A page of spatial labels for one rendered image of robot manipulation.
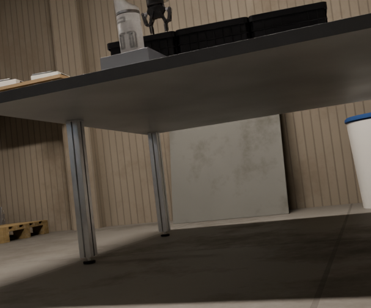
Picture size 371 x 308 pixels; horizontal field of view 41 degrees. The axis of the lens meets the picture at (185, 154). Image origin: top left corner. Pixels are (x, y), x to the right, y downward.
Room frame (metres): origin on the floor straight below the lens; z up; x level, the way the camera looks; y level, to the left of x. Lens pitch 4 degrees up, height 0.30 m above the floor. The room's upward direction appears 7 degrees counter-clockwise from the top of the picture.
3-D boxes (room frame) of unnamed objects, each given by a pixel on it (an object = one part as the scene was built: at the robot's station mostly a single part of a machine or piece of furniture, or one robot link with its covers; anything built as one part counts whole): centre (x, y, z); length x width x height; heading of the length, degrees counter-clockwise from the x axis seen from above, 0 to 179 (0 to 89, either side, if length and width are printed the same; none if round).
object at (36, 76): (4.58, 1.15, 1.43); 0.30 x 0.29 x 0.08; 70
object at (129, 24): (1.88, 0.15, 0.88); 0.09 x 0.09 x 0.17; 74
